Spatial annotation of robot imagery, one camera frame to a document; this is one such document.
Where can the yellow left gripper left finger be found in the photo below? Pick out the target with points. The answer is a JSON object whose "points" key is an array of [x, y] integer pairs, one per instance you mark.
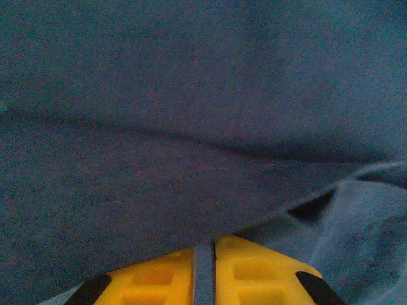
{"points": [[149, 282]]}

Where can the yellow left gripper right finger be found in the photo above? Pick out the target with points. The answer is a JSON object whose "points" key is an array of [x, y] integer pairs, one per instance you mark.
{"points": [[260, 276]]}

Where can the navy blue t-shirt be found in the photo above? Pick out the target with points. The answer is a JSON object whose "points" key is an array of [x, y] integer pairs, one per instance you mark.
{"points": [[190, 111]]}

